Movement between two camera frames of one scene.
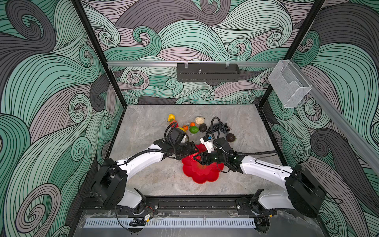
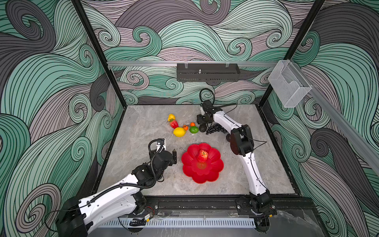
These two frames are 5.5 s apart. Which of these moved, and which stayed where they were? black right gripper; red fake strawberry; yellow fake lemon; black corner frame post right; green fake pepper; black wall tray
Moved: yellow fake lemon; black right gripper
Stayed: black wall tray; red fake strawberry; green fake pepper; black corner frame post right
